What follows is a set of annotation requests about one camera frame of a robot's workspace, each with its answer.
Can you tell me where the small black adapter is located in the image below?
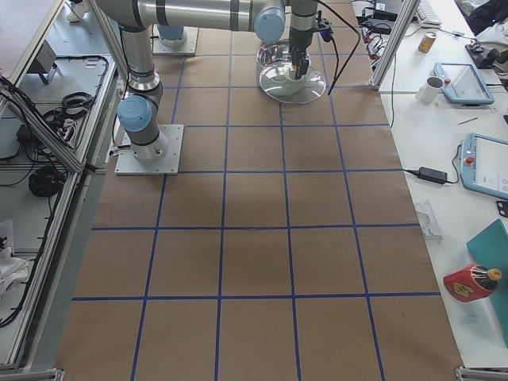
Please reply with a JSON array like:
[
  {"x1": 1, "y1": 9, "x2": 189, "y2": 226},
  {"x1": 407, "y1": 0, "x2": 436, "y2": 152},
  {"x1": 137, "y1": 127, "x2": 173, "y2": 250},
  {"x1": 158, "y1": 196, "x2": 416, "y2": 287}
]
[{"x1": 417, "y1": 167, "x2": 448, "y2": 185}]

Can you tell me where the clear plastic holder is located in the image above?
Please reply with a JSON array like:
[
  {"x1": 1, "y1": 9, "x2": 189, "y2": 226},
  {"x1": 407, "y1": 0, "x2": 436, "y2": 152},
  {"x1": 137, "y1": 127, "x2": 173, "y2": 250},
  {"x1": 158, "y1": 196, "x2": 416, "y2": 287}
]
[{"x1": 414, "y1": 200, "x2": 443, "y2": 242}]

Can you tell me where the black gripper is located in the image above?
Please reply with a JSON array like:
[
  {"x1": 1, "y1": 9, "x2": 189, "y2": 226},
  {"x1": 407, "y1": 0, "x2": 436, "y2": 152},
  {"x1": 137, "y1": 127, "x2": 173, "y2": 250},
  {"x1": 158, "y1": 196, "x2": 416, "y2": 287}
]
[{"x1": 289, "y1": 15, "x2": 332, "y2": 79}]

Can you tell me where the aluminium frame post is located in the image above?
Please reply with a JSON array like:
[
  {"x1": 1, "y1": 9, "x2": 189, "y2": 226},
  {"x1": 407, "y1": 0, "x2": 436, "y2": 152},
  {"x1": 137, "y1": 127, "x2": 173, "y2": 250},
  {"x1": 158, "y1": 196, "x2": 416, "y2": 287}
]
[{"x1": 371, "y1": 0, "x2": 420, "y2": 90}]

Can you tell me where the white mug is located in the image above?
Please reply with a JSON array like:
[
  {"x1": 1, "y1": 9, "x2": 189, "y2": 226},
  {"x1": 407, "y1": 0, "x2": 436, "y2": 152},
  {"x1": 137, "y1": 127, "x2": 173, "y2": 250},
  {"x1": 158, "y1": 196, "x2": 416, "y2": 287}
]
[{"x1": 415, "y1": 76, "x2": 444, "y2": 104}]

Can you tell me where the white crumpled cloth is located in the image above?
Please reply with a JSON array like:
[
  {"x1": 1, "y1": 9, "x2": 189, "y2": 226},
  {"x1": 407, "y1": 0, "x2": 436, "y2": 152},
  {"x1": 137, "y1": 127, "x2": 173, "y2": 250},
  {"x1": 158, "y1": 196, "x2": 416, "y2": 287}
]
[{"x1": 0, "y1": 220, "x2": 29, "y2": 294}]

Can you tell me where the coiled black cable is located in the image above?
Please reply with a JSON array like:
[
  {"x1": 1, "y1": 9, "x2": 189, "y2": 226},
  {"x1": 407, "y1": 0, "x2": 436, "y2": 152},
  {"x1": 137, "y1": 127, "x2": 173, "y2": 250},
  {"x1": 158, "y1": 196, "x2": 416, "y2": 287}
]
[{"x1": 28, "y1": 164, "x2": 67, "y2": 198}]

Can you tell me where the glass pot lid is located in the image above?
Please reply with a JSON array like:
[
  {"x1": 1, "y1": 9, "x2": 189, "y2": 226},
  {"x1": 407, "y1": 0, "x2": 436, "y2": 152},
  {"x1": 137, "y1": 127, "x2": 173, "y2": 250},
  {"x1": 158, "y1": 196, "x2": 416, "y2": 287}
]
[{"x1": 259, "y1": 62, "x2": 326, "y2": 105}]

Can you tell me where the teal board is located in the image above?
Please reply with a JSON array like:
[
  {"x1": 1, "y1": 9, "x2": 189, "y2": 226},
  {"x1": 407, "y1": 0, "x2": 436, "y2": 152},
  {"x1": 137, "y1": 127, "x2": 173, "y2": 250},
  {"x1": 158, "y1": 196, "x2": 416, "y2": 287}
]
[{"x1": 466, "y1": 219, "x2": 507, "y2": 344}]

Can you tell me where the yellow drink can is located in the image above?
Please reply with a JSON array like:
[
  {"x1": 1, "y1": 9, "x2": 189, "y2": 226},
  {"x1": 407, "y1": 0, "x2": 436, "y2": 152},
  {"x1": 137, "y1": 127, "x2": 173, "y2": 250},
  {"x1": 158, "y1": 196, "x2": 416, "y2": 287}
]
[{"x1": 418, "y1": 32, "x2": 437, "y2": 54}]

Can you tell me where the lower blue teach pendant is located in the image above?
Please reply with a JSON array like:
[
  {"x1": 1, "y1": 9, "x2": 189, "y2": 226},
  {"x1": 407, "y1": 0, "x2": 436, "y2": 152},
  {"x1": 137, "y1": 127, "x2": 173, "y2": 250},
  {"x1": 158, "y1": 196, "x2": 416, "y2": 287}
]
[{"x1": 460, "y1": 133, "x2": 507, "y2": 199}]

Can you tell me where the blue teach pendant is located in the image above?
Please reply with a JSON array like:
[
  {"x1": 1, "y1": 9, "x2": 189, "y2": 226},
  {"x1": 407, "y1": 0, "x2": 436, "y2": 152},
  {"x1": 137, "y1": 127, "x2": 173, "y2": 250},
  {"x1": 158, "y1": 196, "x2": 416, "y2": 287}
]
[
  {"x1": 433, "y1": 63, "x2": 495, "y2": 106},
  {"x1": 460, "y1": 133, "x2": 507, "y2": 199}
]

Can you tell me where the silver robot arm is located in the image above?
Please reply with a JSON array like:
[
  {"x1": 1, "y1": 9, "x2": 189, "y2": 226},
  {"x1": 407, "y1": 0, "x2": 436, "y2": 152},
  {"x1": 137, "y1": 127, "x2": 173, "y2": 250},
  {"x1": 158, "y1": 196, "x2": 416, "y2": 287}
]
[
  {"x1": 97, "y1": 1, "x2": 325, "y2": 160},
  {"x1": 157, "y1": 25, "x2": 187, "y2": 50}
]

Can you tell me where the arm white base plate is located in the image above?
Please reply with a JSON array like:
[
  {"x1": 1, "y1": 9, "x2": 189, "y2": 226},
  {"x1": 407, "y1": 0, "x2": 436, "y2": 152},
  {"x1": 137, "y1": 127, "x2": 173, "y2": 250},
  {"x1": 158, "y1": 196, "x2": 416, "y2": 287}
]
[
  {"x1": 152, "y1": 25, "x2": 199, "y2": 56},
  {"x1": 114, "y1": 125, "x2": 184, "y2": 175}
]

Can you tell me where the upper blue teach pendant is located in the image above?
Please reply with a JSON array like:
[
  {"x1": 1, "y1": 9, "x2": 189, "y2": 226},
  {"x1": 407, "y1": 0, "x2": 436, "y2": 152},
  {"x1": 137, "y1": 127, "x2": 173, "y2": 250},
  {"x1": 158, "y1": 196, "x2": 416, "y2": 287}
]
[{"x1": 433, "y1": 63, "x2": 495, "y2": 106}]

